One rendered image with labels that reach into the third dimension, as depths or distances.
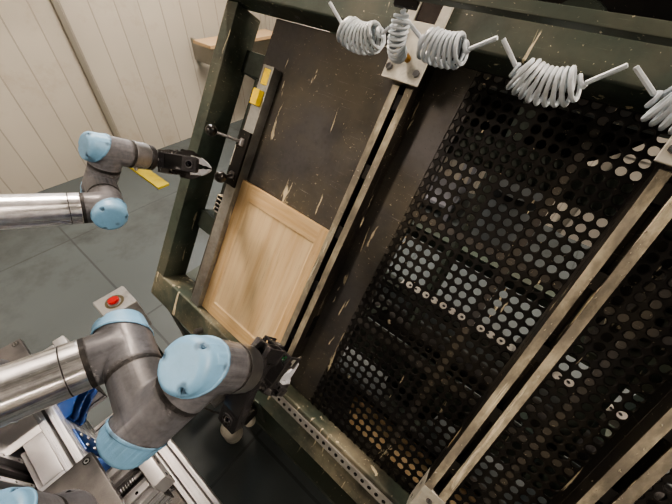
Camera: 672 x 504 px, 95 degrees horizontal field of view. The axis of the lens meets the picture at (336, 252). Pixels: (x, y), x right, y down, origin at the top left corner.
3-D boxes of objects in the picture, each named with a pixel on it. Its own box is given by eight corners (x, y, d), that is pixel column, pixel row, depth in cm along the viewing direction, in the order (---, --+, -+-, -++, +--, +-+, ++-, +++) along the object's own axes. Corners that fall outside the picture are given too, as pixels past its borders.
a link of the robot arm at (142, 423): (129, 402, 48) (184, 353, 49) (151, 472, 42) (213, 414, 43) (79, 401, 41) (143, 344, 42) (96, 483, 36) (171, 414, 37)
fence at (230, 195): (198, 298, 133) (190, 300, 130) (271, 69, 105) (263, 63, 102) (205, 305, 131) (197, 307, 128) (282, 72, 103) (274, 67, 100)
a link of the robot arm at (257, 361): (230, 405, 45) (197, 370, 48) (245, 403, 49) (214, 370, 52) (262, 361, 46) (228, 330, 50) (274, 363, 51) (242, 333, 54)
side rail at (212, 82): (178, 267, 149) (156, 270, 139) (250, 18, 116) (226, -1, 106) (186, 274, 146) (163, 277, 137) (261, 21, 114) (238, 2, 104)
